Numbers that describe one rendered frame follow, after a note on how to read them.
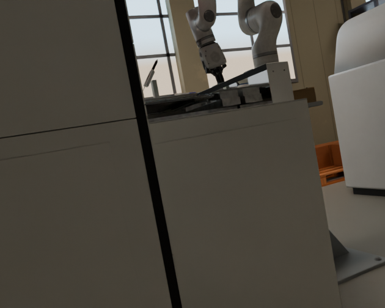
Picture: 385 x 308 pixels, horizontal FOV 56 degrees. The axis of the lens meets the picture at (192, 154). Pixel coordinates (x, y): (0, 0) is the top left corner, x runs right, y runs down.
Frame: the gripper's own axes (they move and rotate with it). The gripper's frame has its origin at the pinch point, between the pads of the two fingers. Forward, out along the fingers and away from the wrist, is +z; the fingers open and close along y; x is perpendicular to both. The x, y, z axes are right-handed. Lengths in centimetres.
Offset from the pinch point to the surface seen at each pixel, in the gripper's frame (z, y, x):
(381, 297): 104, 11, -38
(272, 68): 4.6, -4.0, -40.0
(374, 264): 107, 34, -17
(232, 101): 10.2, -12.1, -22.4
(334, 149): 116, 223, 178
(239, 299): 64, -49, -46
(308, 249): 63, -19, -46
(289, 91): 13.9, -0.3, -40.0
